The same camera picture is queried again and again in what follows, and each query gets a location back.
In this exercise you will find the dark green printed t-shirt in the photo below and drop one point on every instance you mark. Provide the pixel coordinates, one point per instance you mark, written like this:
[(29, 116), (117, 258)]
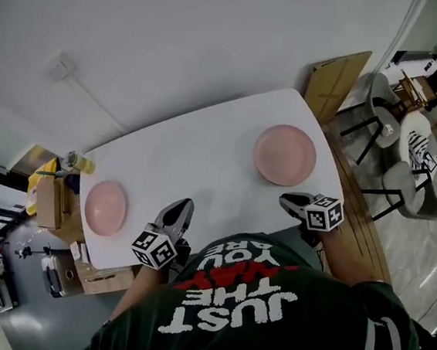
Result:
[(262, 346)]

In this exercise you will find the yellow bag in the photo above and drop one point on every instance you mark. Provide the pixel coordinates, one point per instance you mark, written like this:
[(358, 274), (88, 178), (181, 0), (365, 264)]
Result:
[(38, 186)]

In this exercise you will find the long wooden bench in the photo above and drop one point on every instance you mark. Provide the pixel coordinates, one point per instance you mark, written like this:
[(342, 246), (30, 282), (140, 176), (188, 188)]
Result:
[(361, 224)]

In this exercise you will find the wooden folding chair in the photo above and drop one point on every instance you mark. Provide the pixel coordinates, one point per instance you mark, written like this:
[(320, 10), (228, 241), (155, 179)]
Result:
[(410, 89)]

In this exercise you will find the low wooden cabinet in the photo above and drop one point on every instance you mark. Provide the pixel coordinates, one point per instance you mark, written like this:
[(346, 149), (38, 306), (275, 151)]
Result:
[(104, 279)]

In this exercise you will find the person's right forearm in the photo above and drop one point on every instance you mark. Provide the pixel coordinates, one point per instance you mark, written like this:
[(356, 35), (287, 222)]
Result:
[(340, 257)]

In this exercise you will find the grey shell chair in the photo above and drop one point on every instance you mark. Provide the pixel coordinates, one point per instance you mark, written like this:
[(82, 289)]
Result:
[(410, 192), (382, 110)]

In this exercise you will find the zebra striped cushion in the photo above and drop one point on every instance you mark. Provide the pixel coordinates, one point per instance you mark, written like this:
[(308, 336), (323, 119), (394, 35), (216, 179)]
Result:
[(415, 146)]

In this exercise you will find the white wall switch plate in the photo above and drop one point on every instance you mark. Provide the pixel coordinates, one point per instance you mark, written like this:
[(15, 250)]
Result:
[(61, 67)]

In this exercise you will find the silver suitcase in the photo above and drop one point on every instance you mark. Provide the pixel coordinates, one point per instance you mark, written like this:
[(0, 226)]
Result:
[(56, 275)]

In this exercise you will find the flat cardboard box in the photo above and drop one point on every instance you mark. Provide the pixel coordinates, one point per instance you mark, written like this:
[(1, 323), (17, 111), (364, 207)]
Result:
[(335, 81)]

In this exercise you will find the brown cardboard box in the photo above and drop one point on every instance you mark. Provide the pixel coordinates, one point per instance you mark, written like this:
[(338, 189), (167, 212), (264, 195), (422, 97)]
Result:
[(50, 204)]

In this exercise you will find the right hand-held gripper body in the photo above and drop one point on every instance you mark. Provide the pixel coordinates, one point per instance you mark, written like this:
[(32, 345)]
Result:
[(321, 216)]

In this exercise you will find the white armchair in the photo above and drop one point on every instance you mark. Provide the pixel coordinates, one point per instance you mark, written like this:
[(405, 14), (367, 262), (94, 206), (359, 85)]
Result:
[(415, 127)]

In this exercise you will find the yellow lidded jar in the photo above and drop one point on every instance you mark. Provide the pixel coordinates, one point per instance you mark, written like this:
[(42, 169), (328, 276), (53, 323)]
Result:
[(79, 162)]

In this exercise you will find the pink plate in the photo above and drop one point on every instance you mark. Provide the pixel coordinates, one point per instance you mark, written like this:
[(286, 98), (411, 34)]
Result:
[(285, 155), (105, 208)]

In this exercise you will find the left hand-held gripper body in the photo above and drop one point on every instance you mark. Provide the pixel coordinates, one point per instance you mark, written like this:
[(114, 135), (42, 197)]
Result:
[(156, 249)]

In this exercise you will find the small white cup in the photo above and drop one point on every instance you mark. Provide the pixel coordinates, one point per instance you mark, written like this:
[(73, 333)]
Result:
[(387, 130)]

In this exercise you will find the black tripod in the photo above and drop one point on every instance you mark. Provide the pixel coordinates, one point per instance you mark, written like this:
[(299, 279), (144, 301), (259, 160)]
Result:
[(28, 253)]

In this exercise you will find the person's left forearm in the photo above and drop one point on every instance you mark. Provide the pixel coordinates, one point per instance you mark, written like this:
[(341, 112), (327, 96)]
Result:
[(140, 290)]

